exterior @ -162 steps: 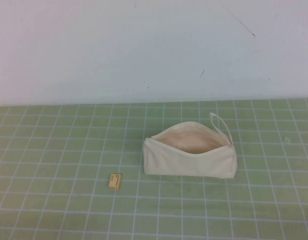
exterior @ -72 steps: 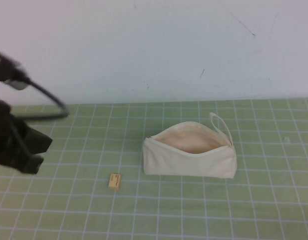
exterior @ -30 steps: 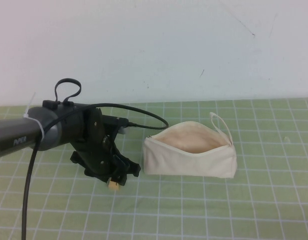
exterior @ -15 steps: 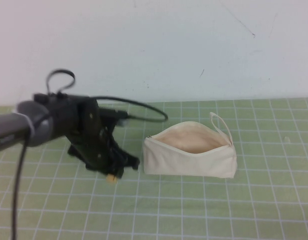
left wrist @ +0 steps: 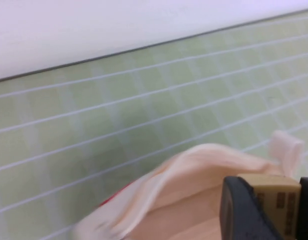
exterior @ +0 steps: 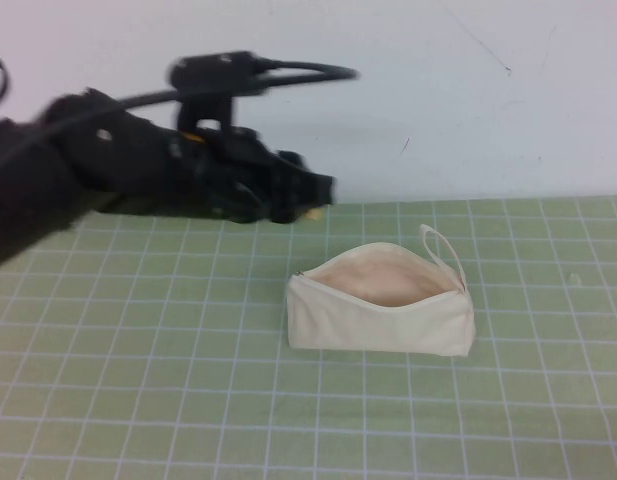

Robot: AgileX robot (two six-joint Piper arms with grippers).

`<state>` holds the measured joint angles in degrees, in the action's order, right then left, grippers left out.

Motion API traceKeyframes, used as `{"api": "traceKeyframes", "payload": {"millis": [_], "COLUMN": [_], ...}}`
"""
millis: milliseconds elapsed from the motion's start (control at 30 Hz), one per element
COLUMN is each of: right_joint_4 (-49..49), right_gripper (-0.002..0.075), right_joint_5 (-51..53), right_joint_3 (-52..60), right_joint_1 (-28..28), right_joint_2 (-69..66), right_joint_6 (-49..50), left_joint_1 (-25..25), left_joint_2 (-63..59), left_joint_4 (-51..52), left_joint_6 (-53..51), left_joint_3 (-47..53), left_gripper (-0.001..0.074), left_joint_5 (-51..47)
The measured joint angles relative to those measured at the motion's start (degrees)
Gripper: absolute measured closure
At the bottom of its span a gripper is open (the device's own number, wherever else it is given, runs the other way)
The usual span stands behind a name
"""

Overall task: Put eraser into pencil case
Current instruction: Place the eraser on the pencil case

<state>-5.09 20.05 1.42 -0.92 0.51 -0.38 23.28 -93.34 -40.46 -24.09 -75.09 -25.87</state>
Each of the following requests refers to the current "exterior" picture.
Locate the green grid cutting mat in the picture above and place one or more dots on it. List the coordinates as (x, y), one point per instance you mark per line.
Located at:
(188, 350)

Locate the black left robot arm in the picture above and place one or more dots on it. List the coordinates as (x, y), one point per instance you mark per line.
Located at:
(53, 165)

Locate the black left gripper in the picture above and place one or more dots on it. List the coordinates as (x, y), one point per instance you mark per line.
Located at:
(218, 170)

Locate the cream fabric pencil case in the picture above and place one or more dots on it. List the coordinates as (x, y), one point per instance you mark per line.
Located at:
(378, 327)

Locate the beige rectangular eraser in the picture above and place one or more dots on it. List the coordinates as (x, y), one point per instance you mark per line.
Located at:
(314, 215)

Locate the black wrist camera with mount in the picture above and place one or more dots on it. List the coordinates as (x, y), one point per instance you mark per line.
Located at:
(208, 75)

